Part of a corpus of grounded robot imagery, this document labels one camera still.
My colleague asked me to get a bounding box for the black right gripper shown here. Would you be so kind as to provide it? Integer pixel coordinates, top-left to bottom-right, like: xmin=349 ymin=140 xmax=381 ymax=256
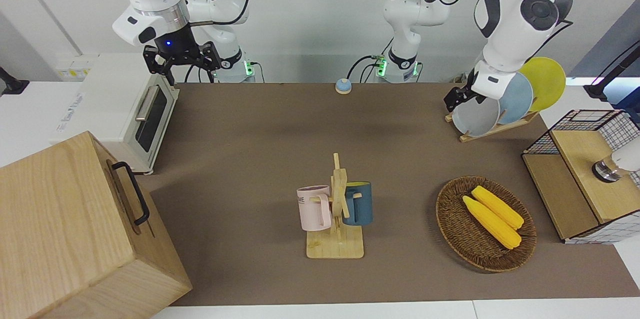
xmin=143 ymin=24 xmax=222 ymax=86

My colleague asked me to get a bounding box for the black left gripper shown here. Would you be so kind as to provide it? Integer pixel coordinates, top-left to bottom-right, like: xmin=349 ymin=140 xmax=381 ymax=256
xmin=444 ymin=71 xmax=493 ymax=112

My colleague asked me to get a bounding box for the gray plate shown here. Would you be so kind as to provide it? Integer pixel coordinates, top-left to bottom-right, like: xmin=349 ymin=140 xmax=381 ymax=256
xmin=451 ymin=96 xmax=501 ymax=137

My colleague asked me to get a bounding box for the wooden plate rack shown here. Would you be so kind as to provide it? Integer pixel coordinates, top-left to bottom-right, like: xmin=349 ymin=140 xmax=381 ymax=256
xmin=445 ymin=109 xmax=540 ymax=143

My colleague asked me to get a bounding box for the light blue plate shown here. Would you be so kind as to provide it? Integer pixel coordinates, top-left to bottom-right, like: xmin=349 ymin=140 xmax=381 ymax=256
xmin=497 ymin=72 xmax=534 ymax=125

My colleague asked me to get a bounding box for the yellow plate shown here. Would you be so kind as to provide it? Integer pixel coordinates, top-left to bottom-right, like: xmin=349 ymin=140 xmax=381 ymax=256
xmin=519 ymin=57 xmax=567 ymax=112

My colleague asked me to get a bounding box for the white toaster oven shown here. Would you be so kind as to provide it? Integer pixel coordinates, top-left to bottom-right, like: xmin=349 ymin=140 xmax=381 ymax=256
xmin=50 ymin=53 xmax=180 ymax=176

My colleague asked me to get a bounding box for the white power strip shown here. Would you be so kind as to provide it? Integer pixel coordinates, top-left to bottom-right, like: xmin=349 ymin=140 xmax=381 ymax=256
xmin=56 ymin=59 xmax=96 ymax=80

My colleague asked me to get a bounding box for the yellow corn cob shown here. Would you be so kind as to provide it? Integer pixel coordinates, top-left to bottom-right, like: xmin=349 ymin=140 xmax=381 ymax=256
xmin=462 ymin=195 xmax=522 ymax=250
xmin=471 ymin=185 xmax=525 ymax=230

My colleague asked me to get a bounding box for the brown table mat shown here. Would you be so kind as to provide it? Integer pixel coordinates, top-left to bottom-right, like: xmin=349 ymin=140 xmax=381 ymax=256
xmin=135 ymin=82 xmax=640 ymax=307

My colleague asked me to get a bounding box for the brown wicker basket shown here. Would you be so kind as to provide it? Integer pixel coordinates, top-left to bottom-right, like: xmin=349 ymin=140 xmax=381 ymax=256
xmin=436 ymin=175 xmax=537 ymax=273

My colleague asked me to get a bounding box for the dark blue mug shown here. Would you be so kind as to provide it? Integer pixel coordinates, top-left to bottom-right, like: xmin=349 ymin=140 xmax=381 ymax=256
xmin=342 ymin=181 xmax=374 ymax=226

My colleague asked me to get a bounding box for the white silver device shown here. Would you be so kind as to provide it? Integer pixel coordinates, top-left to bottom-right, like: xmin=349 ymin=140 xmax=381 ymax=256
xmin=592 ymin=136 xmax=640 ymax=183

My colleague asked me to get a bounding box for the pink mug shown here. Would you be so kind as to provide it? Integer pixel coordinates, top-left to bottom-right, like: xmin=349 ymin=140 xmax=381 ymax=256
xmin=296 ymin=185 xmax=333 ymax=232

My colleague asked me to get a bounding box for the wooden mug tree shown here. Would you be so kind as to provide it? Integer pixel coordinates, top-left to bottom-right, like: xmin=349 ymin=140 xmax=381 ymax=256
xmin=306 ymin=153 xmax=365 ymax=260

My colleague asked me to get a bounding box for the light wooden box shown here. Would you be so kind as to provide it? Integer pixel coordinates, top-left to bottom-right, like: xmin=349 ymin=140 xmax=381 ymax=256
xmin=0 ymin=131 xmax=193 ymax=319

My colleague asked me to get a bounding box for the black base cable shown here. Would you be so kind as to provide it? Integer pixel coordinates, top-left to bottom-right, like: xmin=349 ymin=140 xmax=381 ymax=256
xmin=347 ymin=54 xmax=387 ymax=84

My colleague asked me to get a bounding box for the wire mesh wooden shelf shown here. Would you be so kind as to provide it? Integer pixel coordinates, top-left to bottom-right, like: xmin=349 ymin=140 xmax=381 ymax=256
xmin=521 ymin=109 xmax=640 ymax=245

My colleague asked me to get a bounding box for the black box handle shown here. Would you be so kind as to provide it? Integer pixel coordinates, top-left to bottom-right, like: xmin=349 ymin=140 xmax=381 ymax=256
xmin=111 ymin=161 xmax=151 ymax=226

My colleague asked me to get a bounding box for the black clamp mount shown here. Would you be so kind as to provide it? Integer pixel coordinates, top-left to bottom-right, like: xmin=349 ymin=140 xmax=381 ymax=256
xmin=0 ymin=66 xmax=29 ymax=97

